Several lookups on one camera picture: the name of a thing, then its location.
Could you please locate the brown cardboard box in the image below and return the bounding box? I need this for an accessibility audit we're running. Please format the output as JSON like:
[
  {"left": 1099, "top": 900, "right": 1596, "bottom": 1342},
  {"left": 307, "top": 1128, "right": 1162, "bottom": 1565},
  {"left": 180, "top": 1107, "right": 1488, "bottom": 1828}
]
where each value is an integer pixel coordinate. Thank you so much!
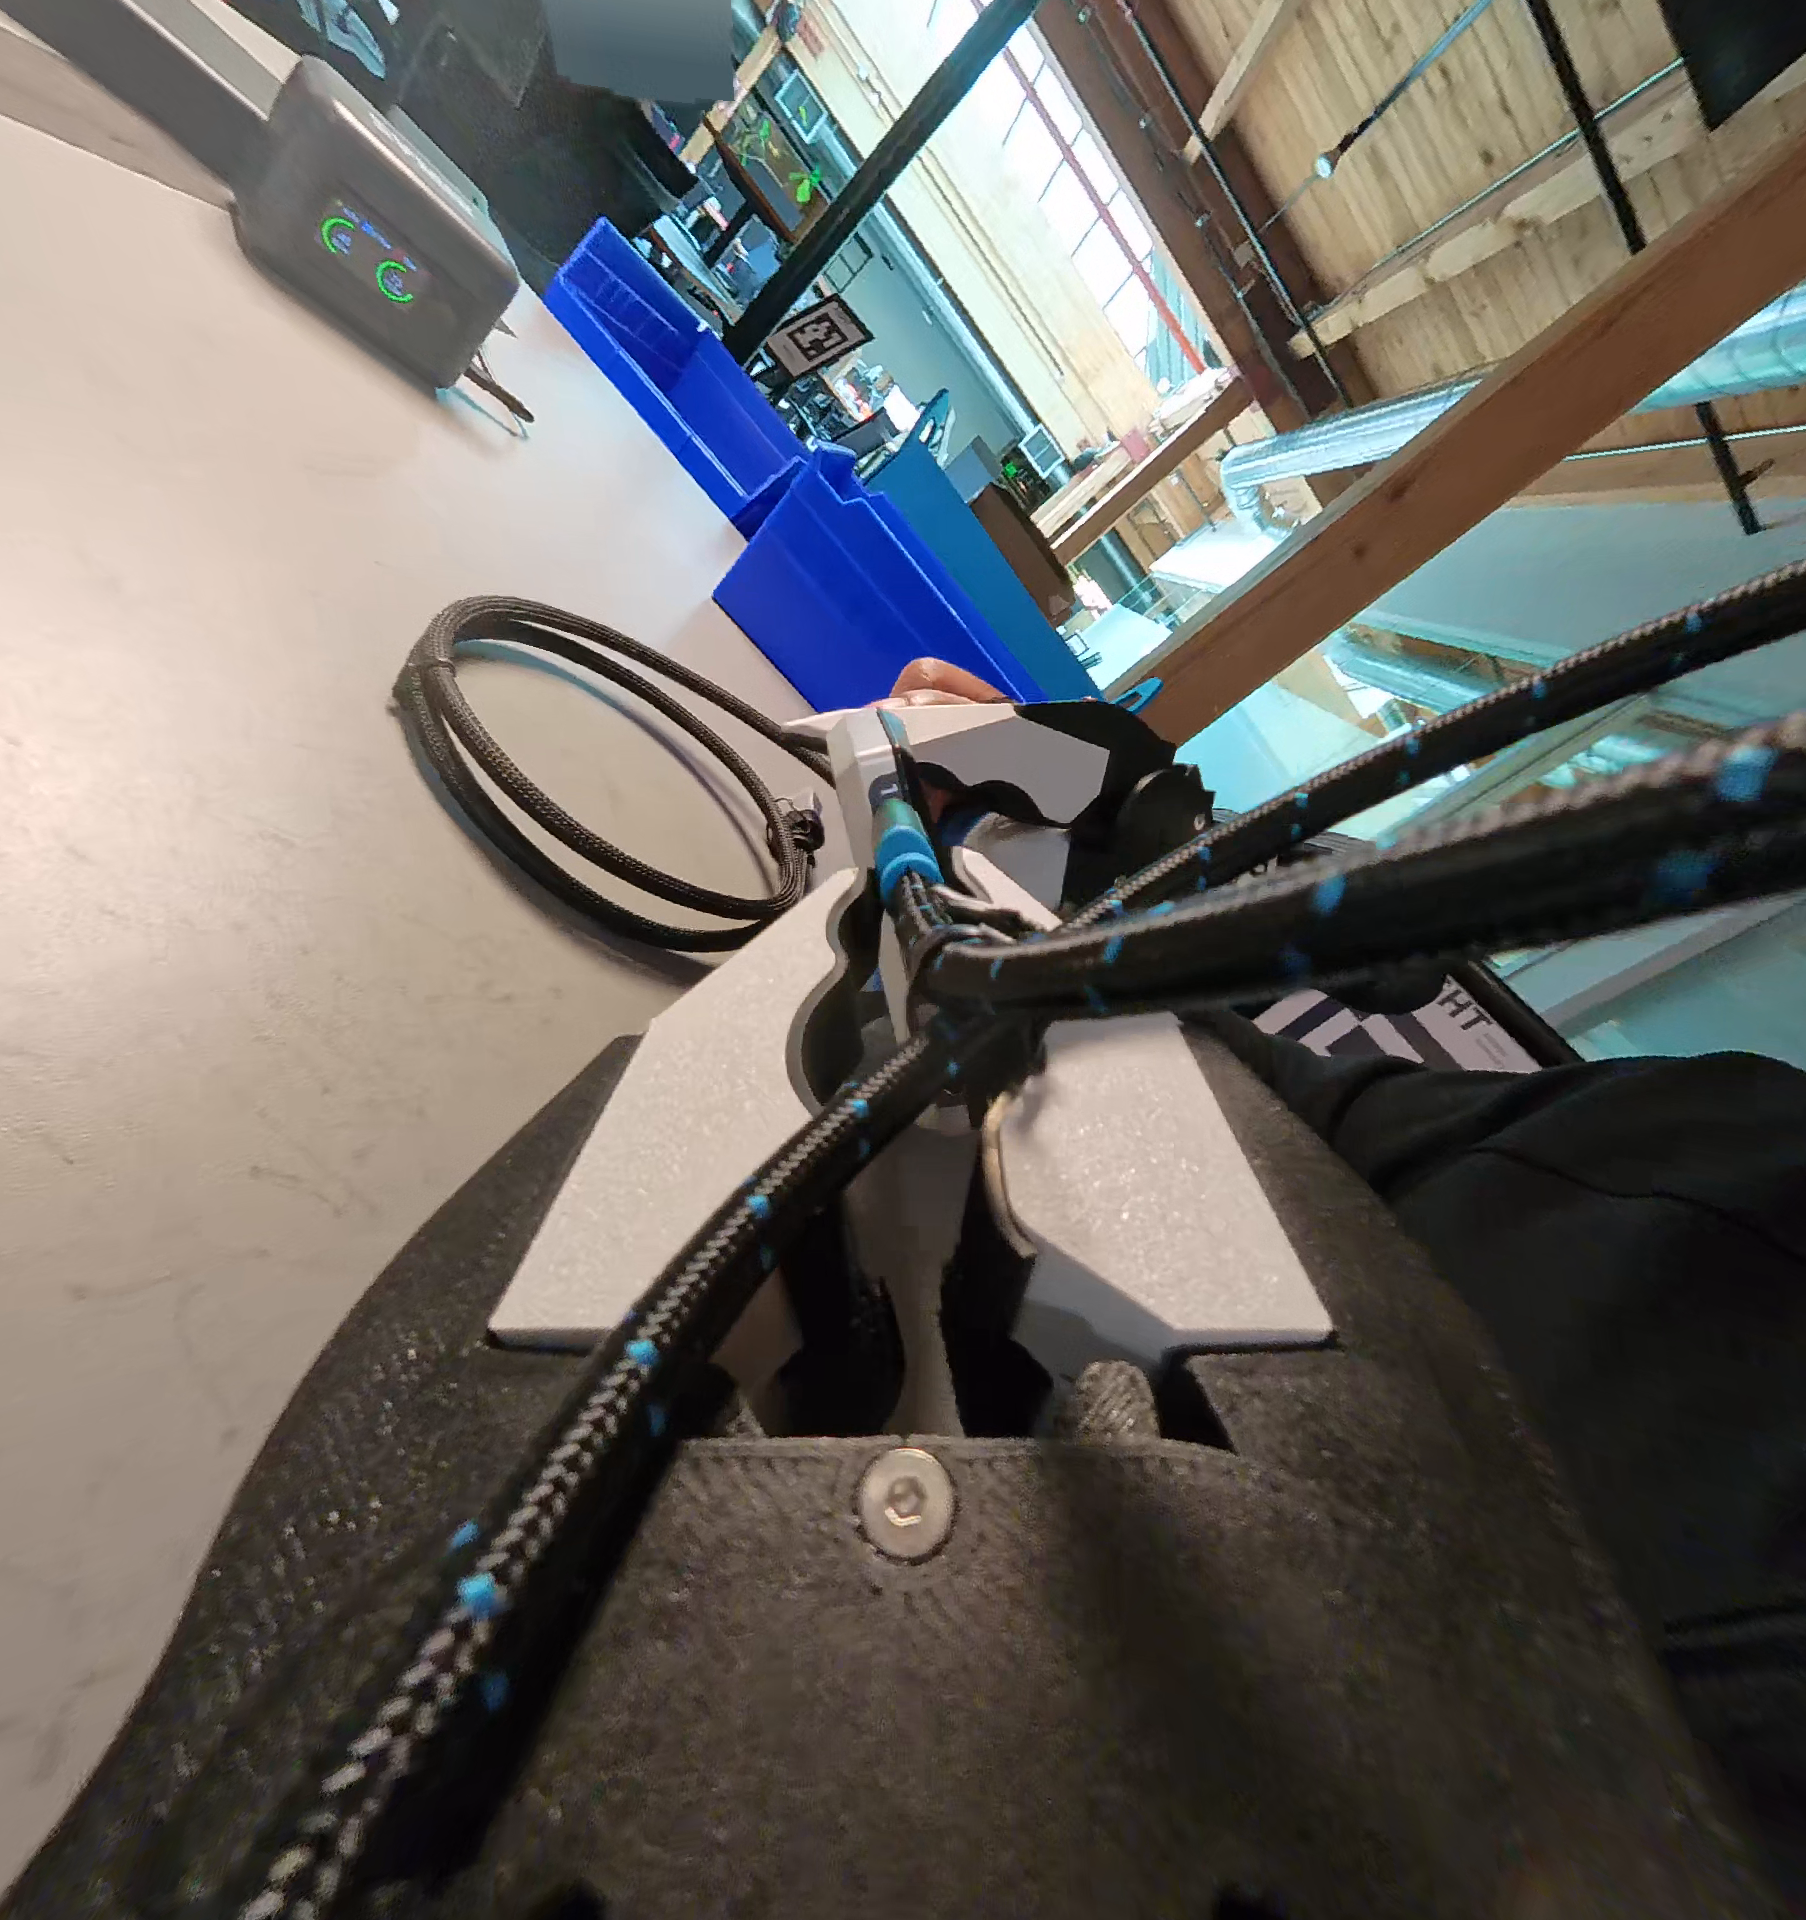
[{"left": 970, "top": 487, "right": 1078, "bottom": 605}]

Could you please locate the black braided switch cable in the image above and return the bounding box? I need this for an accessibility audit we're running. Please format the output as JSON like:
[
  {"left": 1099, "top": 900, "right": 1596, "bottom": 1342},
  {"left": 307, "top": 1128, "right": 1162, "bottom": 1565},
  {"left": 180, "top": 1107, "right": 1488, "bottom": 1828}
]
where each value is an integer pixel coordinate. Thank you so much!
[{"left": 393, "top": 597, "right": 836, "bottom": 952}]

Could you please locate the blue partition panel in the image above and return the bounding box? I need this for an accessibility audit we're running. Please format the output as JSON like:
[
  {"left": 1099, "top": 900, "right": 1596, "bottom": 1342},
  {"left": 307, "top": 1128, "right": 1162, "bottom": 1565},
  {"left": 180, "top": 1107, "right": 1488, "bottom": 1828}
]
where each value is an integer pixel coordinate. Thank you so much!
[{"left": 858, "top": 436, "right": 1102, "bottom": 697}]

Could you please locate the black framed white sign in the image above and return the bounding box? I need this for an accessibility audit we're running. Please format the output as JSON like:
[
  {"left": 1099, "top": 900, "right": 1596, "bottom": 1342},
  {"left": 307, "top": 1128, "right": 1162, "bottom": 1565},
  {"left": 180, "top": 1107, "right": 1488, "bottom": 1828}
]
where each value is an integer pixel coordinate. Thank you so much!
[{"left": 1248, "top": 961, "right": 1582, "bottom": 1074}]

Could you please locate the black white marker tag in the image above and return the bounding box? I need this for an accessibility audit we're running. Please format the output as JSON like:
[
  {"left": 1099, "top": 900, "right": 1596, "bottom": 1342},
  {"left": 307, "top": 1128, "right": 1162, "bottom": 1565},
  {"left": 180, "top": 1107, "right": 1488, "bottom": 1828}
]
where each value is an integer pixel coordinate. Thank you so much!
[{"left": 767, "top": 295, "right": 870, "bottom": 377}]

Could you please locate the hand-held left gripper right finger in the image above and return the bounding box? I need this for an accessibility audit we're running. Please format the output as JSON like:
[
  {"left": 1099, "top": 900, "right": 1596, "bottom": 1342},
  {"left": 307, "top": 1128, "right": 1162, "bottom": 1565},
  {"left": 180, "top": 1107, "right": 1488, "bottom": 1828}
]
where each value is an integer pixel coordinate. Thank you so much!
[{"left": 938, "top": 848, "right": 1336, "bottom": 1378}]

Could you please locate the person's black clothed torso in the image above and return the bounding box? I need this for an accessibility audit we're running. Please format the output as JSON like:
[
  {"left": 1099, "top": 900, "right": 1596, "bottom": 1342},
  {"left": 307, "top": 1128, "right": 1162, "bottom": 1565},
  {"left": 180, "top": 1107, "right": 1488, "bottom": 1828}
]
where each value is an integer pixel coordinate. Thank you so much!
[{"left": 1382, "top": 1050, "right": 1806, "bottom": 1920}]

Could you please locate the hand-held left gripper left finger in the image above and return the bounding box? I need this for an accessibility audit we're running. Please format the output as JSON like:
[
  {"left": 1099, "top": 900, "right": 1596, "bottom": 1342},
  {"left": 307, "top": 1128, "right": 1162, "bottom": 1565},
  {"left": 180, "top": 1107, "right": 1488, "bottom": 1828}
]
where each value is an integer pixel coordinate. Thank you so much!
[{"left": 485, "top": 871, "right": 867, "bottom": 1387}]

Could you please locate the dark grey power bank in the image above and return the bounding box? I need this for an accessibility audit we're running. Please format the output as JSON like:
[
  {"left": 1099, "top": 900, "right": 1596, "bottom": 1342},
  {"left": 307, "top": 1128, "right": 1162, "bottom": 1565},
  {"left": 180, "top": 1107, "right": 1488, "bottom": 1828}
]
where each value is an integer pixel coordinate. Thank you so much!
[{"left": 237, "top": 56, "right": 521, "bottom": 391}]

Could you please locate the wooden beam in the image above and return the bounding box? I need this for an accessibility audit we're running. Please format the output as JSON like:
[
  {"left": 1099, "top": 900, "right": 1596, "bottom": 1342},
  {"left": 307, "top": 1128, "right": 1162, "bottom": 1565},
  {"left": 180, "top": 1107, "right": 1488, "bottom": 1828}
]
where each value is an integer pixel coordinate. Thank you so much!
[{"left": 1128, "top": 89, "right": 1806, "bottom": 745}]

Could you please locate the black power adapter brick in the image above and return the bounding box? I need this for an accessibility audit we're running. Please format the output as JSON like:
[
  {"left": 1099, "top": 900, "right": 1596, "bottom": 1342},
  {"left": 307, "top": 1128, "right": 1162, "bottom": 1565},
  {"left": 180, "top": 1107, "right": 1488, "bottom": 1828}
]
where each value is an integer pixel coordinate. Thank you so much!
[{"left": 23, "top": 0, "right": 304, "bottom": 120}]

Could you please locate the green plug braided hdmi cable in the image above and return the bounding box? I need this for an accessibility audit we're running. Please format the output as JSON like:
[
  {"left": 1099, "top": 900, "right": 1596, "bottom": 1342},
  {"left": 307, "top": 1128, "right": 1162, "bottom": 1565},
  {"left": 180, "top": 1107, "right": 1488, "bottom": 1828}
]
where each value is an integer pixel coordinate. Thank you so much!
[{"left": 0, "top": 540, "right": 1806, "bottom": 1920}]

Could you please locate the person's right forearm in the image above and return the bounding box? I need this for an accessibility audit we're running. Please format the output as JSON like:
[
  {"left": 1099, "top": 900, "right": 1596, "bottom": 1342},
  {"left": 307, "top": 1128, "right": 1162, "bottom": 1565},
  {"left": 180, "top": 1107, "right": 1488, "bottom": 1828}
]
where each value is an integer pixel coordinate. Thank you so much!
[{"left": 1219, "top": 1010, "right": 1806, "bottom": 1246}]

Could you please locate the blue plastic bin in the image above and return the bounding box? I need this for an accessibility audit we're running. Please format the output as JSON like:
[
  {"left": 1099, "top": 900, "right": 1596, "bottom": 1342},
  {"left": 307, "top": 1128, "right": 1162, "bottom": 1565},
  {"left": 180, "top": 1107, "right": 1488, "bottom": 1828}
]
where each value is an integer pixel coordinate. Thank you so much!
[
  {"left": 712, "top": 448, "right": 1026, "bottom": 713},
  {"left": 544, "top": 217, "right": 816, "bottom": 535}
]

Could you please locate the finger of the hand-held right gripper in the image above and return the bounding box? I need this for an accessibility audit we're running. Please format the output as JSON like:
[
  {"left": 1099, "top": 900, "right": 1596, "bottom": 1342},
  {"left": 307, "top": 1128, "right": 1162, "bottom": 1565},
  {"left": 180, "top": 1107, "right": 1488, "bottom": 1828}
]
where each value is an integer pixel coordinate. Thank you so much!
[
  {"left": 895, "top": 697, "right": 1154, "bottom": 828},
  {"left": 962, "top": 822, "right": 1078, "bottom": 921}
]

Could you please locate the black metal pole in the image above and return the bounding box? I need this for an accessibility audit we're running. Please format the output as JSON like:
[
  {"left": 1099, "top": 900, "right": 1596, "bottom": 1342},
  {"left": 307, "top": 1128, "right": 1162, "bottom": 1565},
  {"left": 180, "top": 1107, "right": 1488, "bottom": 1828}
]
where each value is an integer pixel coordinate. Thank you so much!
[{"left": 725, "top": 0, "right": 1041, "bottom": 360}]

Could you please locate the silver ventilation duct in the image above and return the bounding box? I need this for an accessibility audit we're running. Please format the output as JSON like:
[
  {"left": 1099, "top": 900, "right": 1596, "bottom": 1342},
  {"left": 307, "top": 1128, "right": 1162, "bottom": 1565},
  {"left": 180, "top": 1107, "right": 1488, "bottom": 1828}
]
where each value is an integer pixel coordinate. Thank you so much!
[
  {"left": 1329, "top": 624, "right": 1715, "bottom": 751},
  {"left": 1219, "top": 277, "right": 1806, "bottom": 512}
]

